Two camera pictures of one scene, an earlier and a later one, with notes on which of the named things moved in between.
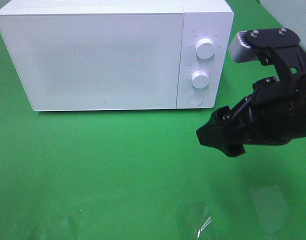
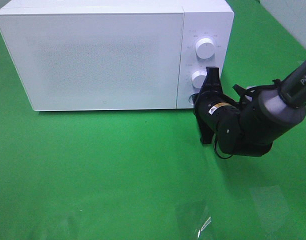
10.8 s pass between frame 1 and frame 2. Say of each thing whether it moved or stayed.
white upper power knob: stayed
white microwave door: stayed
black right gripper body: moved
